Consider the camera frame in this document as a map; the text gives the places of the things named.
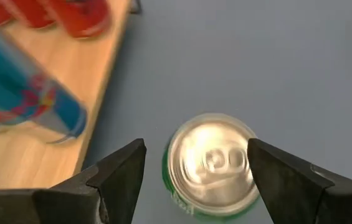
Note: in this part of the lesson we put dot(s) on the green Sprite can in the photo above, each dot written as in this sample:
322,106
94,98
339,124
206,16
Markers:
210,165

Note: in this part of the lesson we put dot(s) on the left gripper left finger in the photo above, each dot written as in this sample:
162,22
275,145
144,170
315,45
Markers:
85,202

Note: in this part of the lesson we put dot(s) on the blue silver Red Bull can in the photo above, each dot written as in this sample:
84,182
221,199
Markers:
23,90

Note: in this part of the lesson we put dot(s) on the grey-blue table mat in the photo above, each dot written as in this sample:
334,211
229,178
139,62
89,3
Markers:
241,62

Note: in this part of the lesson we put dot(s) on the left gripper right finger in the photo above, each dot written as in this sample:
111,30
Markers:
306,199

